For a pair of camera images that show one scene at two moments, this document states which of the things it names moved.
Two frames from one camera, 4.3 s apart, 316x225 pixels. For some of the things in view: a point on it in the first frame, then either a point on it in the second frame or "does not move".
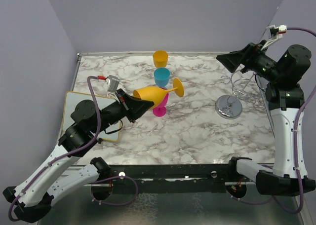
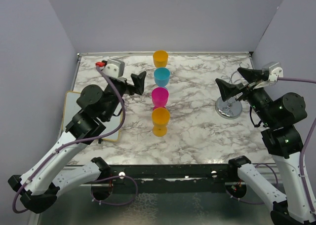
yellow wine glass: (156, 94) → (160, 118)
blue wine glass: (162, 76) does not move
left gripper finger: (137, 107) → (139, 81)
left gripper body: (118, 110) → (124, 88)
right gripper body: (261, 63) → (258, 98)
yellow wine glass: (160, 58) does not move
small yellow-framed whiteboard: (112, 131) does not move
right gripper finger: (232, 60) → (226, 90)
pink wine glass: (160, 111) → (160, 96)
